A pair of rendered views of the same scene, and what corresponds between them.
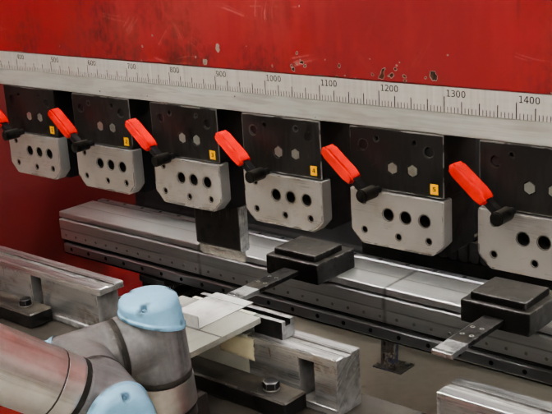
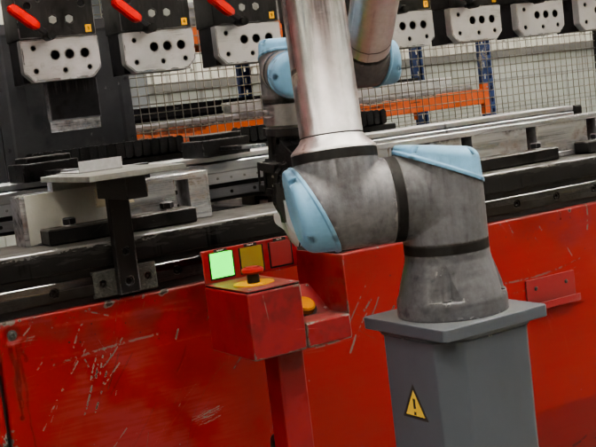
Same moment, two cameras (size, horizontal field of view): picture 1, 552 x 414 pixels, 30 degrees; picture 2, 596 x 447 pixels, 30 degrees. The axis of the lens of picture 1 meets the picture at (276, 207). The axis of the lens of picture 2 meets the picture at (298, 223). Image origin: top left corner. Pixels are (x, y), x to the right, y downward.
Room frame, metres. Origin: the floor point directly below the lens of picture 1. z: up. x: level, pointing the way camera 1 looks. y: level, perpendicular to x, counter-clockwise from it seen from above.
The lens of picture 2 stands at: (0.55, 2.01, 1.08)
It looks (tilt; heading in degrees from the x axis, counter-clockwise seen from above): 6 degrees down; 288
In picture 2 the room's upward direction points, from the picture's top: 7 degrees counter-clockwise
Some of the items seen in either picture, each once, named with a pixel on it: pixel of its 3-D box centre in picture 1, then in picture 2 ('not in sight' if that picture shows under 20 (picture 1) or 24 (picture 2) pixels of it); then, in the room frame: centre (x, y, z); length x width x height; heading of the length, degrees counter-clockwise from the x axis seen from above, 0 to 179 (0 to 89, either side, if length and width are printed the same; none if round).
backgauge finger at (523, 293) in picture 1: (487, 318); (230, 143); (1.45, -0.31, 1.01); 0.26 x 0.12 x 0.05; 138
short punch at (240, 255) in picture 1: (221, 230); (73, 105); (1.60, 0.09, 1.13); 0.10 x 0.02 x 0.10; 48
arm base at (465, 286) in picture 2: not in sight; (449, 275); (0.83, 0.52, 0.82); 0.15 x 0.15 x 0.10
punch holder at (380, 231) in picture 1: (412, 183); (237, 23); (1.35, -0.19, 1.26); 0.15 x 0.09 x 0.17; 48
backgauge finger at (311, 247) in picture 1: (283, 269); (54, 167); (1.72, -0.01, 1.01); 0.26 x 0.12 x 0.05; 138
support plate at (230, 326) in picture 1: (162, 335); (111, 173); (1.49, 0.19, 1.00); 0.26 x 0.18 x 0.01; 138
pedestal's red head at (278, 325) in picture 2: not in sight; (276, 294); (1.21, 0.17, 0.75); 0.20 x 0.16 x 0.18; 49
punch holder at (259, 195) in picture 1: (299, 166); (148, 30); (1.48, -0.04, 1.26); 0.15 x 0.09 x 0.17; 48
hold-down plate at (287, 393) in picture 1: (225, 381); (121, 224); (1.53, 0.10, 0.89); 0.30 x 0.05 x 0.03; 48
